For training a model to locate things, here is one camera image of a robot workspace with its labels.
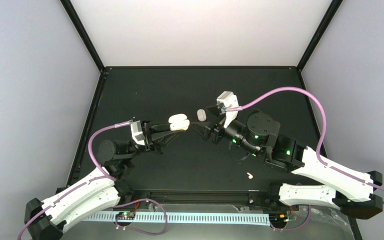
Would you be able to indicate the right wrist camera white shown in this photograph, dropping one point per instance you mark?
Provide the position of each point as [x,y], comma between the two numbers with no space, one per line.
[228,100]

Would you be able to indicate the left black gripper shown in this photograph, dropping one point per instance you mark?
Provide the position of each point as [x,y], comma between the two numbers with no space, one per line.
[155,134]

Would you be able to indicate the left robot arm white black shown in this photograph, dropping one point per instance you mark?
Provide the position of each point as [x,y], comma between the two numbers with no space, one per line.
[105,186]

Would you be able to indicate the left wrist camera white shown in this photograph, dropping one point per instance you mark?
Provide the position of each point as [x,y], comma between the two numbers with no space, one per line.
[137,134]

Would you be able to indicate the white earbud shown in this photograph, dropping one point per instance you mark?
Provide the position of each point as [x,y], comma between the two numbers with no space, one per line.
[250,176]

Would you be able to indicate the circuit board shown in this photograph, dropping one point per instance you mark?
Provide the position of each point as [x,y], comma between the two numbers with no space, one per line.
[284,217]
[125,215]

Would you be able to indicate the right circuit board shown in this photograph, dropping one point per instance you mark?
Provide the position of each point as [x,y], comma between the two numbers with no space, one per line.
[284,217]

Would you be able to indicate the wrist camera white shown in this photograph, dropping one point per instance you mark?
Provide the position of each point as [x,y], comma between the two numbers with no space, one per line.
[137,134]
[228,100]

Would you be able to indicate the white earbuds charging case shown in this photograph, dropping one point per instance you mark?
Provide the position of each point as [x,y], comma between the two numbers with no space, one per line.
[201,115]

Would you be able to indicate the light blue slotted cable duct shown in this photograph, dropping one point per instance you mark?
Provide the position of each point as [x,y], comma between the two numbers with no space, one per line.
[258,219]

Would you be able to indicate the clear plastic sheet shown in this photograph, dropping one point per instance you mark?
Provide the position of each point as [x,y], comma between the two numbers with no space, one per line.
[312,223]

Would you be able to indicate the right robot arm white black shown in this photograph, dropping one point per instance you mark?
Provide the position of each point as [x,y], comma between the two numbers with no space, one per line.
[338,187]

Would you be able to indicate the left circuit board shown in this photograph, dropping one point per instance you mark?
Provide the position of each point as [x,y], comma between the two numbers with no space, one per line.
[125,215]

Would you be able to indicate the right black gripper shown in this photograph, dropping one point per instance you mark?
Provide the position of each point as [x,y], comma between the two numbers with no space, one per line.
[207,126]

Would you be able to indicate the beige small earbuds case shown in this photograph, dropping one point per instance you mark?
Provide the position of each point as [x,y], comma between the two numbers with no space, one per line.
[178,122]

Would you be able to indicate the black front aluminium rail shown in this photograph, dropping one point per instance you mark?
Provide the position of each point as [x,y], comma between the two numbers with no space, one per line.
[256,200]

